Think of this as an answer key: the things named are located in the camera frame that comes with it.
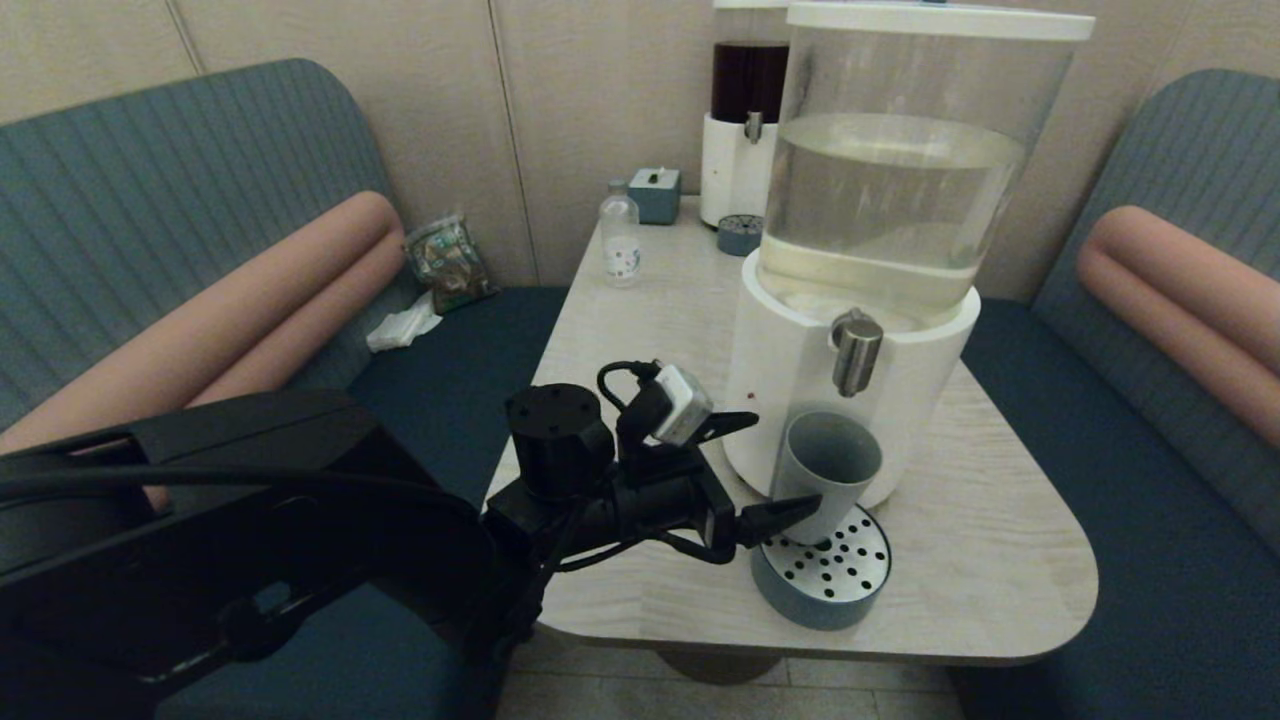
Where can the crumpled white tissue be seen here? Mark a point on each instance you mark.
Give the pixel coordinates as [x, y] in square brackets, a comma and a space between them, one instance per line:
[405, 326]

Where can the grey paper cup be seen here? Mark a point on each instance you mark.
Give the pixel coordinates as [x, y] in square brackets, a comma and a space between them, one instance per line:
[830, 480]

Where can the blue-grey tissue box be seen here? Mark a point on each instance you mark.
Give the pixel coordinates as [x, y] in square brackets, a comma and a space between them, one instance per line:
[655, 200]

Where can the dark drink dispenser white base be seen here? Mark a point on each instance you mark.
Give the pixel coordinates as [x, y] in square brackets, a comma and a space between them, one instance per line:
[728, 178]

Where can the pink bolster cushion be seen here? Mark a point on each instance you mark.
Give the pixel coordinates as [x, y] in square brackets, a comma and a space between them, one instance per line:
[250, 320]
[1180, 290]

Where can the steel water dispenser tap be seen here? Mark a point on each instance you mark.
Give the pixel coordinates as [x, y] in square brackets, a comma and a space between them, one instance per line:
[858, 360]

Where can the large white dispenser lid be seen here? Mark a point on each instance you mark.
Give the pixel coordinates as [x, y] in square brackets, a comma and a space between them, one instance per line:
[930, 22]

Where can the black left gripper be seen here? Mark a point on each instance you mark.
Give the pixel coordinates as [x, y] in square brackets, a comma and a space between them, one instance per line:
[680, 505]

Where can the crumpled snack bag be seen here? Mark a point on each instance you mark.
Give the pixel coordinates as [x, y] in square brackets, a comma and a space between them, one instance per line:
[450, 265]

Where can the small steel dispenser tap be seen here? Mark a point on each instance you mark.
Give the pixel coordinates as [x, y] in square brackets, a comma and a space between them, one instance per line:
[754, 128]

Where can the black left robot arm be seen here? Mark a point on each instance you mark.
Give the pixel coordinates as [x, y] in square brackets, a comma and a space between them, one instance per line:
[250, 570]

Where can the small clear plastic bottle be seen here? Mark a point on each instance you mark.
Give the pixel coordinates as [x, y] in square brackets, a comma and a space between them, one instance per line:
[621, 248]

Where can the small round blue drip tray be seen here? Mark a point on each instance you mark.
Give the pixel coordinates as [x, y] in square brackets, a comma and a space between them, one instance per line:
[738, 240]

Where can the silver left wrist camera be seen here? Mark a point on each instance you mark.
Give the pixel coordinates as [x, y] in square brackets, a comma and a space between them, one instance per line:
[685, 405]

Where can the teal upholstered bench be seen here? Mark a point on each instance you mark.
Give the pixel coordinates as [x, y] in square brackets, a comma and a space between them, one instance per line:
[150, 200]
[1150, 580]

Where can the clear water dispenser white base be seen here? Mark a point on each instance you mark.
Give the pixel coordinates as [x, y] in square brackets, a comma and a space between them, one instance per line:
[800, 370]

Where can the large round blue drip tray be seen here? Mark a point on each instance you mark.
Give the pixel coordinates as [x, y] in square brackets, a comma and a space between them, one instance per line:
[840, 592]

